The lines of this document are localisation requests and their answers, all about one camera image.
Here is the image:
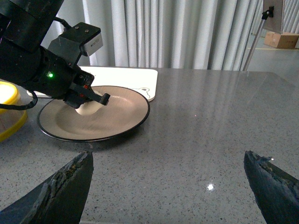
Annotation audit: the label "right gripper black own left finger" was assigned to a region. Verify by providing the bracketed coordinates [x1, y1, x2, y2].
[0, 152, 93, 224]

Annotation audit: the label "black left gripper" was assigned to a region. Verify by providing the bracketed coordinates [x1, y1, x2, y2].
[28, 48, 110, 109]

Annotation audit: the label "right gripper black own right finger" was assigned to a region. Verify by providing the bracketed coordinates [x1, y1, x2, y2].
[244, 151, 299, 224]

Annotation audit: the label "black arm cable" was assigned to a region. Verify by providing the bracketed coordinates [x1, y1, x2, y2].
[0, 91, 38, 111]

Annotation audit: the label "grey pleated curtain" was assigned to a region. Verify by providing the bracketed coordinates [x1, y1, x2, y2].
[57, 0, 261, 70]

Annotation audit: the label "yellow rimmed bamboo steamer basket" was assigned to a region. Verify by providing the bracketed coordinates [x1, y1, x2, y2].
[0, 81, 27, 142]

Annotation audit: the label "white steamed bun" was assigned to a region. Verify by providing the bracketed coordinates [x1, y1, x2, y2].
[75, 100, 104, 116]

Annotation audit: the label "metal tripod stand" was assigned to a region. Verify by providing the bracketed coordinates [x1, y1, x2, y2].
[242, 6, 274, 71]

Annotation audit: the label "white bear print tray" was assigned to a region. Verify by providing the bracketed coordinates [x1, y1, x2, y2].
[27, 66, 158, 103]

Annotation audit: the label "beige plate with black rim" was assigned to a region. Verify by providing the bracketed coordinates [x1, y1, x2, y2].
[37, 86, 150, 142]

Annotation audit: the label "cardboard boxes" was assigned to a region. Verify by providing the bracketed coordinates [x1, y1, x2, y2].
[264, 31, 299, 49]

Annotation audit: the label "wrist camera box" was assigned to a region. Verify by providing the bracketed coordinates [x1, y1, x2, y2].
[48, 22, 103, 68]

